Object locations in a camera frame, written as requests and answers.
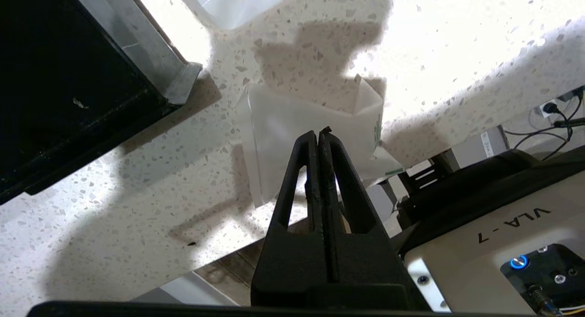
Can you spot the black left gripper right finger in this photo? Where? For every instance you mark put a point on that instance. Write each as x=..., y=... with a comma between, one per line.
x=365, y=262

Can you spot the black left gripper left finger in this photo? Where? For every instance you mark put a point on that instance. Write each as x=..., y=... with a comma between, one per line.
x=292, y=262

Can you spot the white plastic wrapper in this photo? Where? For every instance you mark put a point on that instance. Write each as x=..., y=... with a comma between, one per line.
x=283, y=125

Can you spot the black tray with toiletry packets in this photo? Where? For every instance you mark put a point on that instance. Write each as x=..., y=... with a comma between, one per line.
x=68, y=88

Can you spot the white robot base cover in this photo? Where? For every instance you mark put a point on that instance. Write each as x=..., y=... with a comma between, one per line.
x=480, y=257

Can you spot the black robot chassis shell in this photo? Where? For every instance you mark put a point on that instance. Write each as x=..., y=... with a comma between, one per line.
x=484, y=180

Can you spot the blue lit round button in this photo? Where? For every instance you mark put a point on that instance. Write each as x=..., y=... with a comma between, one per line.
x=519, y=262

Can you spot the white power strip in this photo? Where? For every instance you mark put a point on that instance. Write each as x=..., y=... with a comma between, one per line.
x=546, y=109

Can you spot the white ceramic sink basin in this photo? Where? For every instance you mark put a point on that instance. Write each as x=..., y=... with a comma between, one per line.
x=237, y=6

